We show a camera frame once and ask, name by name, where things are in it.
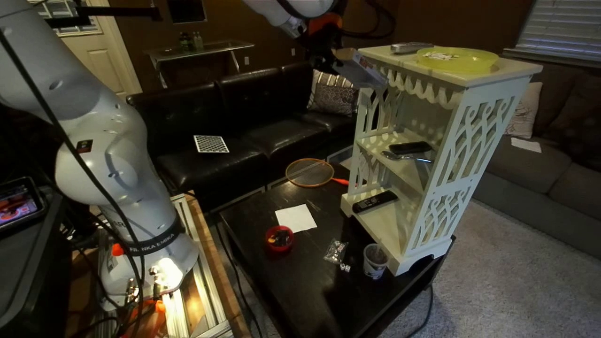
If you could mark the white lattice shelf unit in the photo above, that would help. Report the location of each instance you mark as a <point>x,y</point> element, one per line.
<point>462,162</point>

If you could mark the white paper sheet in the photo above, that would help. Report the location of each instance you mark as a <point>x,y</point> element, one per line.
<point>295,218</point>

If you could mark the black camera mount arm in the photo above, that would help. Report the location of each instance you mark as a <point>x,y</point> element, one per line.
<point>106,13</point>

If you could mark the floral patterned pillow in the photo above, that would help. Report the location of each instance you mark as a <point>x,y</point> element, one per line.
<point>331,94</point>

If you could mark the dark wall frame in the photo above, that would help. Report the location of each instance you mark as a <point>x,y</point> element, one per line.
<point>186,11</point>

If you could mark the red bowl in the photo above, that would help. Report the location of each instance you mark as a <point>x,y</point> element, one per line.
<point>278,239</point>

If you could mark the checkered flat pad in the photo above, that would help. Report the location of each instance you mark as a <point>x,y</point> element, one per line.
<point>211,143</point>

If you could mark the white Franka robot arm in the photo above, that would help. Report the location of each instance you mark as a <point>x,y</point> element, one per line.
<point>113,162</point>

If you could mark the small black remote control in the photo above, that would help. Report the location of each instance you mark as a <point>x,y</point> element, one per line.
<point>410,148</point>

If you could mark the small clear plastic packet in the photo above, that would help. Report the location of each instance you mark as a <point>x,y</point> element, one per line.
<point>337,252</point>

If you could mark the light patterned pillow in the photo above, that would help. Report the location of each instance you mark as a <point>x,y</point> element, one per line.
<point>524,113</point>

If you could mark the dark cushion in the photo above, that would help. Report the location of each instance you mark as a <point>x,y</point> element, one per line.
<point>575,124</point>

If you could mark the white paper note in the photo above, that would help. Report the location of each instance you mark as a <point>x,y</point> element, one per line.
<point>526,145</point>

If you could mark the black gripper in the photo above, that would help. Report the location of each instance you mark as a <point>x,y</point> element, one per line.
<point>331,51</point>

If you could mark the wooden robot pedestal frame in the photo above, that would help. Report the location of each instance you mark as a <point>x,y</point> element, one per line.
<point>207,269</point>

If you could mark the small cup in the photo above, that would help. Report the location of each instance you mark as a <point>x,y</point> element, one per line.
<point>376,263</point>

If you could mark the grey oval tin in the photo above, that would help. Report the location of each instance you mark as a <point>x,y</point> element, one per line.
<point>412,47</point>

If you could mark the long black remote control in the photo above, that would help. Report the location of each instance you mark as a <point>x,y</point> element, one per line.
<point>374,201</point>

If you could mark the small shiny metal object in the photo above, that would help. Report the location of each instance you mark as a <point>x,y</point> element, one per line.
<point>423,160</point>

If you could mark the white panel door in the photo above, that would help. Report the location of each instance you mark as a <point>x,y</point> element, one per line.
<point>106,56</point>

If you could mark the dark console table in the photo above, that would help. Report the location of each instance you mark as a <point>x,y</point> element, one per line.
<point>199,53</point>

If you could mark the black leather sofa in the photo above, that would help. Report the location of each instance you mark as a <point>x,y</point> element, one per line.
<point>250,137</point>

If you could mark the grey fabric sofa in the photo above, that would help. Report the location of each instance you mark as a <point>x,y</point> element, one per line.
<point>545,194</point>

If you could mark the yellow plate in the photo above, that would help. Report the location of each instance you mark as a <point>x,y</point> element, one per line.
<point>457,58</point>

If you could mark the white window blind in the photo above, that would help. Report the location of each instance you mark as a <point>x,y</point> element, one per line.
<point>564,28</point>

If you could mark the tablet with lit screen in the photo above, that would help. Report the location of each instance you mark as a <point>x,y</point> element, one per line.
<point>19,203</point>

